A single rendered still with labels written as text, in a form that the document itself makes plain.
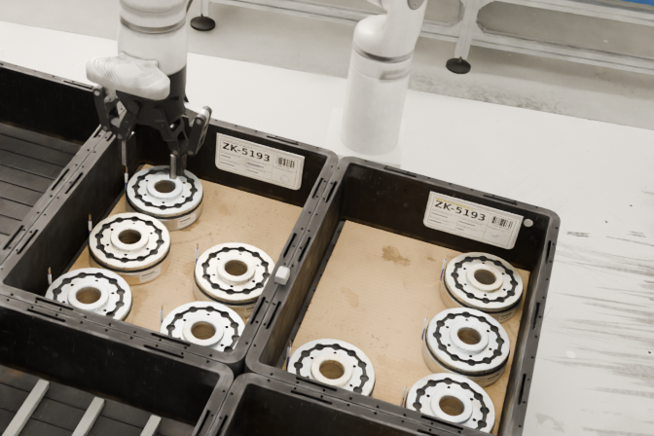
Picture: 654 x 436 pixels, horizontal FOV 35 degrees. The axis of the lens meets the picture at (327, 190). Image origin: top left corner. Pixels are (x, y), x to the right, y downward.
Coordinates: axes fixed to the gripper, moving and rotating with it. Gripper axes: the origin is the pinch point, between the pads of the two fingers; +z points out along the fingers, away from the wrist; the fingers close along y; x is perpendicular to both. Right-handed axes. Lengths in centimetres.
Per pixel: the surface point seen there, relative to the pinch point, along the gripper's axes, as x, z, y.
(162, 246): -0.5, 14.2, -1.2
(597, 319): -28, 30, -58
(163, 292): 3.9, 17.4, -3.3
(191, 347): 19.0, 7.5, -13.3
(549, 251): -13, 8, -48
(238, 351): 17.5, 7.5, -18.2
